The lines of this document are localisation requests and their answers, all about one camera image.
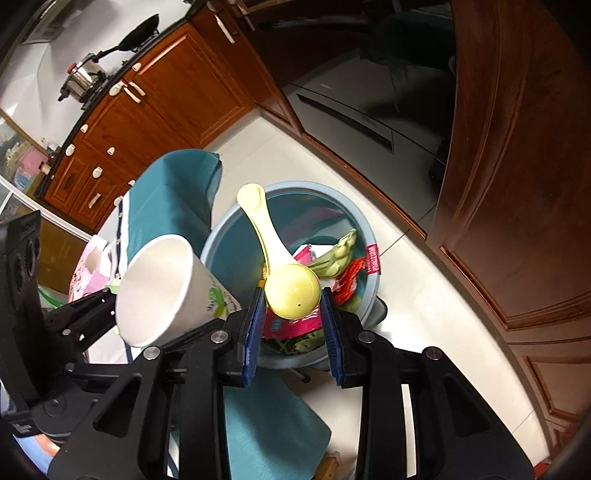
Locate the red packet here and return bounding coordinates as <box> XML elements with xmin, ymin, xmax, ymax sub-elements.
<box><xmin>332</xmin><ymin>257</ymin><xmax>370</xmax><ymax>305</ymax></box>

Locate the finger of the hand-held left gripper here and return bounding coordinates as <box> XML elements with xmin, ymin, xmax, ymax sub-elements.
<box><xmin>65</xmin><ymin>342</ymin><xmax>144</xmax><ymax>394</ymax></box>
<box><xmin>44</xmin><ymin>288</ymin><xmax>118</xmax><ymax>356</ymax></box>

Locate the glass sliding door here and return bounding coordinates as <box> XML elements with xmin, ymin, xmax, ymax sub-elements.
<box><xmin>0</xmin><ymin>115</ymin><xmax>93</xmax><ymax>301</ymax></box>

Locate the white paper cup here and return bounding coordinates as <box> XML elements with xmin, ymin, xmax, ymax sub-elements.
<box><xmin>115</xmin><ymin>234</ymin><xmax>243</xmax><ymax>348</ymax></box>

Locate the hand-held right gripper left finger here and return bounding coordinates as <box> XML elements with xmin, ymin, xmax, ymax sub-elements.
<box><xmin>48</xmin><ymin>287</ymin><xmax>267</xmax><ymax>480</ymax></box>

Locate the person's left forearm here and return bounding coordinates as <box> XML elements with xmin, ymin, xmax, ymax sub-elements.
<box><xmin>14</xmin><ymin>434</ymin><xmax>65</xmax><ymax>476</ymax></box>

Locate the teal floor mat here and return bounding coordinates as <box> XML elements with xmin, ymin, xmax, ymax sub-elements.
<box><xmin>115</xmin><ymin>150</ymin><xmax>333</xmax><ymax>480</ymax></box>

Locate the blue plastic bin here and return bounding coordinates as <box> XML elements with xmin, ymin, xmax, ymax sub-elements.
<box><xmin>199</xmin><ymin>181</ymin><xmax>384</xmax><ymax>370</ymax></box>

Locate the built-in kitchen appliance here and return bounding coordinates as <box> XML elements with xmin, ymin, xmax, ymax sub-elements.
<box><xmin>284</xmin><ymin>46</ymin><xmax>458</xmax><ymax>185</ymax></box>

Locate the yellow plastic measuring scoop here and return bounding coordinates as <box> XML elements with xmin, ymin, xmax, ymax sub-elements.
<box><xmin>236</xmin><ymin>183</ymin><xmax>320</xmax><ymax>320</ymax></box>

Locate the steel pressure cooker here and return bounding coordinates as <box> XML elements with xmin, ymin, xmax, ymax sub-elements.
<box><xmin>58</xmin><ymin>53</ymin><xmax>121</xmax><ymax>102</ymax></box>

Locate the tall wooden cabinet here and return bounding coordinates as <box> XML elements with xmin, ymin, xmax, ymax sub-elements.
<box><xmin>427</xmin><ymin>0</ymin><xmax>591</xmax><ymax>462</ymax></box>

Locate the pink printed box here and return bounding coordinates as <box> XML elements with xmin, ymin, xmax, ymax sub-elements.
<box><xmin>68</xmin><ymin>234</ymin><xmax>114</xmax><ymax>303</ymax></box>

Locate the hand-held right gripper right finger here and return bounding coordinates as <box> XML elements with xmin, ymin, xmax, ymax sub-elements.
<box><xmin>320</xmin><ymin>287</ymin><xmax>536</xmax><ymax>480</ymax></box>

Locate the green vegetable scrap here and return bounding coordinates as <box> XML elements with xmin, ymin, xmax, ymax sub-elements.
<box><xmin>268</xmin><ymin>330</ymin><xmax>324</xmax><ymax>358</ymax></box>
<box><xmin>308</xmin><ymin>229</ymin><xmax>358</xmax><ymax>278</ymax></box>

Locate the black wok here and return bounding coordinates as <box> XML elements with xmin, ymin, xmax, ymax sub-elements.
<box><xmin>117</xmin><ymin>14</ymin><xmax>160</xmax><ymax>51</ymax></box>

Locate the green white plastic bag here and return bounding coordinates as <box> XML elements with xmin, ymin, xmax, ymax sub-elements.
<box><xmin>39</xmin><ymin>286</ymin><xmax>70</xmax><ymax>309</ymax></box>

